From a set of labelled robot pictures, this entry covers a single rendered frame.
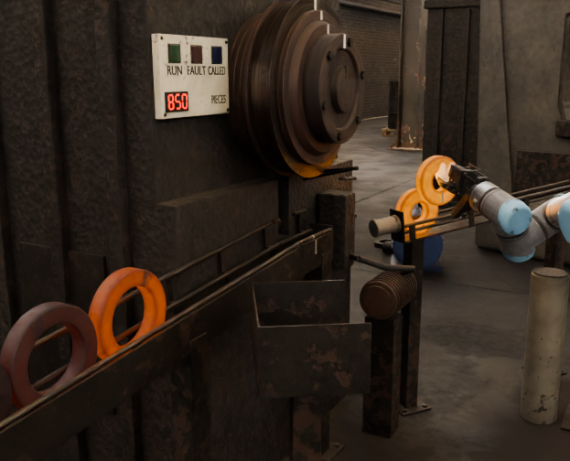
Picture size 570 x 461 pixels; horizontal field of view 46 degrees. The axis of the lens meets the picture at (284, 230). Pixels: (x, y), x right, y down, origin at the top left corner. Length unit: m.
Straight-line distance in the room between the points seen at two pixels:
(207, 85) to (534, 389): 1.49
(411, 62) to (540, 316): 8.60
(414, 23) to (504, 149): 6.47
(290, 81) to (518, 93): 2.89
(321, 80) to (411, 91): 9.06
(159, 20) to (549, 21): 3.14
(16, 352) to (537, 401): 1.78
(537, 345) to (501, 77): 2.38
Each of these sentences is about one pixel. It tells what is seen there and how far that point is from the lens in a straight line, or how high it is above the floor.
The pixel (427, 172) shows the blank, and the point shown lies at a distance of 2.14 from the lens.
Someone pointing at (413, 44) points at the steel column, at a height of 1.59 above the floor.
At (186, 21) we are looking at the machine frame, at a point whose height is 1.27.
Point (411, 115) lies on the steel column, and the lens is 10.73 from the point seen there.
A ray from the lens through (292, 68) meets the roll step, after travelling 1.67.
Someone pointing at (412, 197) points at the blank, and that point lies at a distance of 2.24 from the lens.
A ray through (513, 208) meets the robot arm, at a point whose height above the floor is 0.80.
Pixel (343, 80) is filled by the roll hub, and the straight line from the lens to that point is 1.77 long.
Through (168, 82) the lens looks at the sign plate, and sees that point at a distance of 1.53.
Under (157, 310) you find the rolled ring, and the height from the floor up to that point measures 0.70.
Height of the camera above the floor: 1.15
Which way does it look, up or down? 13 degrees down
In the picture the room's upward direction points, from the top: straight up
